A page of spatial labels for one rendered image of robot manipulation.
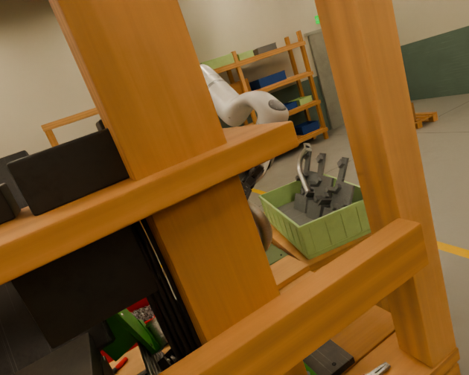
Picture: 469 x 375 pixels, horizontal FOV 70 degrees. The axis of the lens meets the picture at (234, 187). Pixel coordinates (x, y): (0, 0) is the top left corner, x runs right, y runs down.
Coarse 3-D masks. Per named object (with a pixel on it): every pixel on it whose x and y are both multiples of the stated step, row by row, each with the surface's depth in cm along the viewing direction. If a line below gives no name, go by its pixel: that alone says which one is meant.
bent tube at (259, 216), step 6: (252, 204) 72; (252, 210) 71; (258, 210) 72; (252, 216) 71; (258, 216) 71; (264, 216) 72; (258, 222) 72; (264, 222) 72; (258, 228) 73; (264, 228) 72; (270, 228) 73; (264, 234) 73; (270, 234) 74; (264, 240) 74; (270, 240) 74; (264, 246) 75
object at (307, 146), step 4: (304, 144) 191; (308, 144) 192; (304, 148) 190; (308, 148) 192; (304, 152) 192; (300, 156) 195; (300, 160) 197; (300, 164) 197; (300, 168) 197; (300, 172) 196; (300, 176) 194; (304, 180) 192; (304, 184) 190; (304, 188) 189; (308, 188) 188
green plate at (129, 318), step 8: (120, 312) 82; (128, 312) 90; (112, 320) 80; (120, 320) 80; (128, 320) 84; (136, 320) 92; (112, 328) 81; (120, 328) 81; (128, 328) 81; (136, 328) 85; (120, 336) 82; (128, 336) 82; (136, 336) 82; (144, 336) 86; (112, 344) 81; (120, 344) 82; (128, 344) 83; (144, 344) 83; (152, 344) 86; (112, 352) 81; (120, 352) 82; (152, 352) 84
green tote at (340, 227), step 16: (272, 192) 207; (288, 192) 209; (272, 208) 181; (352, 208) 152; (272, 224) 197; (288, 224) 164; (304, 224) 149; (320, 224) 150; (336, 224) 152; (352, 224) 154; (368, 224) 156; (304, 240) 150; (320, 240) 152; (336, 240) 154; (352, 240) 156
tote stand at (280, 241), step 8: (272, 232) 192; (272, 240) 188; (280, 240) 180; (288, 240) 177; (360, 240) 154; (280, 248) 180; (288, 248) 169; (336, 248) 155; (344, 248) 153; (296, 256) 160; (304, 256) 157; (320, 256) 153; (328, 256) 151; (336, 256) 152; (312, 264) 149; (320, 264) 150; (376, 304) 164; (384, 304) 165
